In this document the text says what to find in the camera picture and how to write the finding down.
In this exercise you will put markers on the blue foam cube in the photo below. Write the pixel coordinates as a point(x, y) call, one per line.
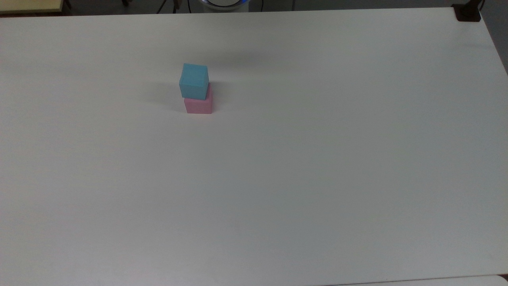
point(193, 81)

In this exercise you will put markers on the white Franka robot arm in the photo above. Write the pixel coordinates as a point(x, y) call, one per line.
point(222, 4)

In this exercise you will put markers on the pink foam cube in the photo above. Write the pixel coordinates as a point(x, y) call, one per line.
point(198, 106)

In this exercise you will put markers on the black tripod legs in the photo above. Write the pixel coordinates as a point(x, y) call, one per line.
point(174, 4)

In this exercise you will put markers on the yellow wooden table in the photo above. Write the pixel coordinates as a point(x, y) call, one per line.
point(27, 4)

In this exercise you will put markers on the dark table clamp mount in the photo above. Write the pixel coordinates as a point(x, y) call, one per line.
point(466, 14)

